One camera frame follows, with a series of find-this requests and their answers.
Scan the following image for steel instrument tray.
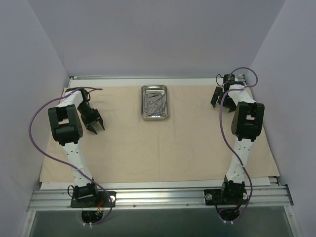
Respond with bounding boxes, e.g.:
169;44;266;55
141;84;169;121

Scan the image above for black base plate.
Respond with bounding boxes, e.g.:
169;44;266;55
203;189;248;206
70;191;117;208

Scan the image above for aluminium right side rail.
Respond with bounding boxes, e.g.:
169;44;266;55
237;75;282;188

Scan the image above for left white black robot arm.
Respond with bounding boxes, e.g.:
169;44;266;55
48;87;105;207

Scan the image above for beige cloth wrap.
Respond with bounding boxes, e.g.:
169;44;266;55
39;84;280;185

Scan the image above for surgical forceps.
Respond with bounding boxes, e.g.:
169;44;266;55
143;98;166;117

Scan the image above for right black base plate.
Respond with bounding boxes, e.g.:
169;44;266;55
203;189;248;206

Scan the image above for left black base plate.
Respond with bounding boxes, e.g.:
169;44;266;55
70;191;117;208

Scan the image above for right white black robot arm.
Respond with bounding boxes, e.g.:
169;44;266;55
210;74;265;204

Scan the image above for surgical scissors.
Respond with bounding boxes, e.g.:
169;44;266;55
144;91;166;111

